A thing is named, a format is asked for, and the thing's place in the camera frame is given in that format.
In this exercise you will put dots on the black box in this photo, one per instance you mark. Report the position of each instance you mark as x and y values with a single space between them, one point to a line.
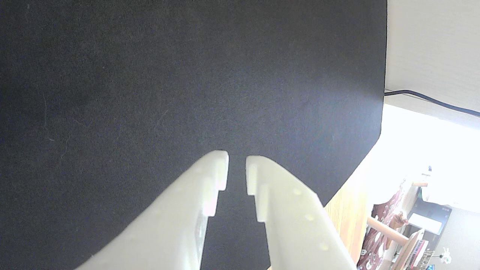
435 215

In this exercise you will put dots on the stack of books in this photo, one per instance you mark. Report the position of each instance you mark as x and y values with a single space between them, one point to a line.
412 249

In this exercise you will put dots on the wooden rod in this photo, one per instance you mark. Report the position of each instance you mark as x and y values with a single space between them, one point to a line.
386 229

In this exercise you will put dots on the brown patterned cloth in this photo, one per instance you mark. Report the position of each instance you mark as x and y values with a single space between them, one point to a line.
386 210

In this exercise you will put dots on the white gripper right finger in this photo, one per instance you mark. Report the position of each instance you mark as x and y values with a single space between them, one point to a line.
292 225

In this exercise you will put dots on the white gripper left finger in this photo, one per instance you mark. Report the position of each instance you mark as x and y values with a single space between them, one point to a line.
176 213

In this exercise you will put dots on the black mouse mat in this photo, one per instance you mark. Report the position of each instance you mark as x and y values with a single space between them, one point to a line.
150 75

